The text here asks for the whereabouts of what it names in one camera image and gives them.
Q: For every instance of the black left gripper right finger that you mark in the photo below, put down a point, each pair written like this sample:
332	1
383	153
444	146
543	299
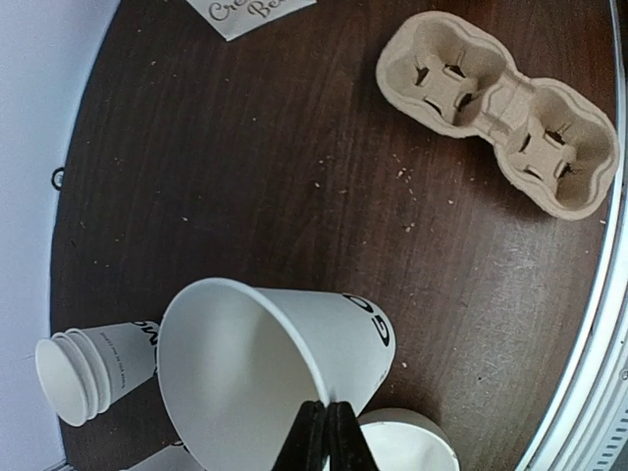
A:
345	442

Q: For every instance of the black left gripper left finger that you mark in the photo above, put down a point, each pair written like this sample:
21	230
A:
304	447

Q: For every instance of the brown pulp cup carrier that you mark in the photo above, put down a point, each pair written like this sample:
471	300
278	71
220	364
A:
550	141

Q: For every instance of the white paper takeout bag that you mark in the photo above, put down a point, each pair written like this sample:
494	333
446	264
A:
235	18

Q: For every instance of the white ceramic bowl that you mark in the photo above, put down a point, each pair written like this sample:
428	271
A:
397	439

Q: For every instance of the paper cup holding straws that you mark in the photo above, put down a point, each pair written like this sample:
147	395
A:
174	457

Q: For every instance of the stack of white paper cups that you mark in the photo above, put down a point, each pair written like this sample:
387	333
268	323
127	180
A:
84	371

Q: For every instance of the aluminium front table rail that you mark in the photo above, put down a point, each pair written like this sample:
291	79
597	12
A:
585	425

